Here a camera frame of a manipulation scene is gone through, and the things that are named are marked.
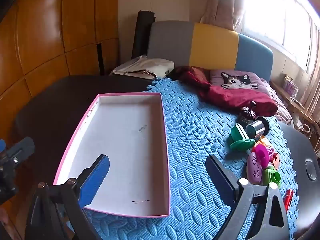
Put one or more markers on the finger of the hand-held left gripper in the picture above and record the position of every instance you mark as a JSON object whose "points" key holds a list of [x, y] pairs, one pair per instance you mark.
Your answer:
{"points": [[20, 148]]}

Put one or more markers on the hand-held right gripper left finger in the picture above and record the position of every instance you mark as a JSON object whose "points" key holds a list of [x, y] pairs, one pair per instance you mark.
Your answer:
{"points": [[96, 180]]}

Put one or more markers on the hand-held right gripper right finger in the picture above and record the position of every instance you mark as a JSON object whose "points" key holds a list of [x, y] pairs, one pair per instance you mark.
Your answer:
{"points": [[220, 177]]}

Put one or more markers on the purple oval toy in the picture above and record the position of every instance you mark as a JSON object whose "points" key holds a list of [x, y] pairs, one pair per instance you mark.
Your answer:
{"points": [[255, 167]]}

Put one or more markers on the dark green plastic toy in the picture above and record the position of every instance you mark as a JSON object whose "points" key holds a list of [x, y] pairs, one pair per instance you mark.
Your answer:
{"points": [[240, 137]]}

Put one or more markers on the pink cardboard box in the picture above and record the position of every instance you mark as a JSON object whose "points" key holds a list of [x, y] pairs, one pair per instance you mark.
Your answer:
{"points": [[125, 142]]}

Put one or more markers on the magenta disc toy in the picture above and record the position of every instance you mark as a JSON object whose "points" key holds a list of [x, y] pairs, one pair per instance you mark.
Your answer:
{"points": [[261, 152]]}

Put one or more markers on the light green plastic toy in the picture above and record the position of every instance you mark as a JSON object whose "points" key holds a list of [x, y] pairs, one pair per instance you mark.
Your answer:
{"points": [[271, 176]]}

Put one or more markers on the orange toy blocks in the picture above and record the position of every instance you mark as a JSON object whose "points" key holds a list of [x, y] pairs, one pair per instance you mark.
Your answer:
{"points": [[275, 160]]}

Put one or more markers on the yellow orange plastic toy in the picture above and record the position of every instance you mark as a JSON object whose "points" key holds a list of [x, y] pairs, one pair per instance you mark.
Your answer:
{"points": [[265, 140]]}

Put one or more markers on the clear jar black lid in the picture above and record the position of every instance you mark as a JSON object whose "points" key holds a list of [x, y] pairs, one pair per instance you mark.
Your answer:
{"points": [[257, 127]]}

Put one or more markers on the glossy red toy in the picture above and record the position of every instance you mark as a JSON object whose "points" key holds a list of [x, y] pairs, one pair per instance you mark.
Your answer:
{"points": [[288, 198]]}

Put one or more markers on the dark brown toy figure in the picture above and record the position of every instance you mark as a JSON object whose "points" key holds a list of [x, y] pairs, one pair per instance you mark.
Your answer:
{"points": [[248, 111]]}

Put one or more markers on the blue foam mat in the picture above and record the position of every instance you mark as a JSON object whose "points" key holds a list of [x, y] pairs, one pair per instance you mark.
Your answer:
{"points": [[195, 135]]}

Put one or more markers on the maroon blanket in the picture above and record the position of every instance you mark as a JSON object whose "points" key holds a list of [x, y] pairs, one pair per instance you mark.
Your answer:
{"points": [[230, 100]]}

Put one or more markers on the mauve bed sheet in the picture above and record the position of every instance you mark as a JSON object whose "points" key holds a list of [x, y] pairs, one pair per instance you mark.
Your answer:
{"points": [[280, 107]]}

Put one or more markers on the purple animal print pillow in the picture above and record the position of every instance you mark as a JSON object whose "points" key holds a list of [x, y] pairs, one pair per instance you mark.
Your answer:
{"points": [[237, 80]]}

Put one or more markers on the wooden shelf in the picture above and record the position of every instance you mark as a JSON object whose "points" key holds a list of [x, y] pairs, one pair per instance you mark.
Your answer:
{"points": [[297, 105]]}

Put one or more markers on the maroon pillow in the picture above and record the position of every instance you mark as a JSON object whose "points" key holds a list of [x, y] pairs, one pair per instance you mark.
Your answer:
{"points": [[192, 73]]}

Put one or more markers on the purple box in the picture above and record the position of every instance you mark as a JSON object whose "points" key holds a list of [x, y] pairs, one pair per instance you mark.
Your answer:
{"points": [[291, 87]]}

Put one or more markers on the wooden wardrobe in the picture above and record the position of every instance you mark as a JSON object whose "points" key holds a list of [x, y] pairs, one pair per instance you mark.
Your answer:
{"points": [[50, 30]]}

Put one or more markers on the grey yellow blue headboard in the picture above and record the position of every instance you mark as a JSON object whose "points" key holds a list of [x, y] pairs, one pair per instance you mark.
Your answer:
{"points": [[212, 47]]}

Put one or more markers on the black rolled mat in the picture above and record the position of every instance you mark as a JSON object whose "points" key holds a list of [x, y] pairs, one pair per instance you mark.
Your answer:
{"points": [[142, 35]]}

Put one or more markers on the window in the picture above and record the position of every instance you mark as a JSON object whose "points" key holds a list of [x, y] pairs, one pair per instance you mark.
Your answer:
{"points": [[280, 17]]}

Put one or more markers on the beige curtain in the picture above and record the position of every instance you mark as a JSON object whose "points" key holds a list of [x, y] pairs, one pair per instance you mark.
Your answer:
{"points": [[220, 5]]}

